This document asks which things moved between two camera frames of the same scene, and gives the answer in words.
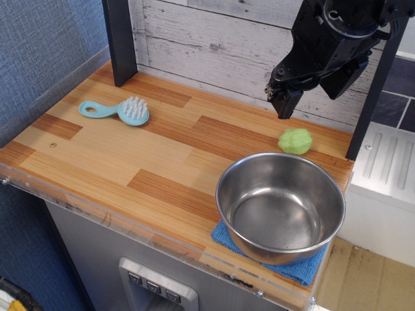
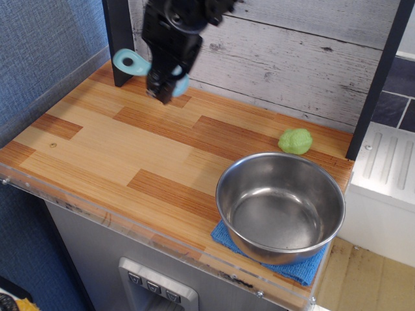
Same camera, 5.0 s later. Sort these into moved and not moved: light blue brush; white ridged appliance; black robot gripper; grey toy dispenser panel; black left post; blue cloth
Moved: light blue brush; black robot gripper
Not moved: white ridged appliance; grey toy dispenser panel; blue cloth; black left post
